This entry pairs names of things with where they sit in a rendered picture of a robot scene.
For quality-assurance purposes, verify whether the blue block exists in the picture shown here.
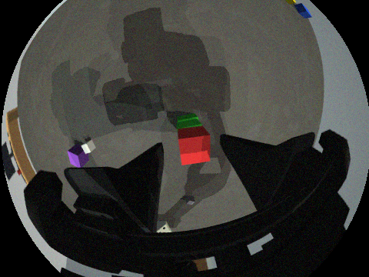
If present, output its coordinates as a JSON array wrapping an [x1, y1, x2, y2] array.
[[295, 3, 311, 18]]

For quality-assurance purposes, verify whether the green block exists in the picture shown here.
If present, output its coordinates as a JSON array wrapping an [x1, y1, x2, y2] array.
[[178, 114, 199, 122], [176, 119, 202, 128]]

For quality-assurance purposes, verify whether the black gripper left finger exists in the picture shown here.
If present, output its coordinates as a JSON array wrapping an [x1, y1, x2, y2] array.
[[64, 142, 164, 233]]

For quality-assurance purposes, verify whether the purple block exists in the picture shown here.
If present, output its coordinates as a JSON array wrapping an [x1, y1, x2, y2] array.
[[68, 144, 89, 168]]

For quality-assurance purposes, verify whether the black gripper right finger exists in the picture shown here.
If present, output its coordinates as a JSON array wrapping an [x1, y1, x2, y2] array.
[[221, 132, 316, 210]]

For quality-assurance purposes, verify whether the red block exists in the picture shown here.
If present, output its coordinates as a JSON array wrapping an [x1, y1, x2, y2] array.
[[178, 126, 210, 165]]

